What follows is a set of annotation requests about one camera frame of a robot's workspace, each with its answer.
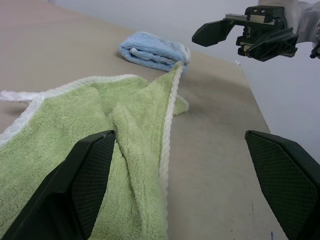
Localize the blue folded terry towel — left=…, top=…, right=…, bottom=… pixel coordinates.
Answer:
left=117, top=31, right=192, bottom=73

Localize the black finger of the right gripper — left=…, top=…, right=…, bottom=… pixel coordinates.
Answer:
left=191, top=19, right=235, bottom=48
left=246, top=26, right=300, bottom=63

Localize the green terry towel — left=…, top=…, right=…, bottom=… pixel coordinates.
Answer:
left=0, top=61, right=190, bottom=240

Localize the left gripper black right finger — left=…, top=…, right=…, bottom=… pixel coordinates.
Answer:
left=244, top=129, right=320, bottom=240

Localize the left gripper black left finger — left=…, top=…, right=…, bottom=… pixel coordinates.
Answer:
left=0, top=129, right=117, bottom=240

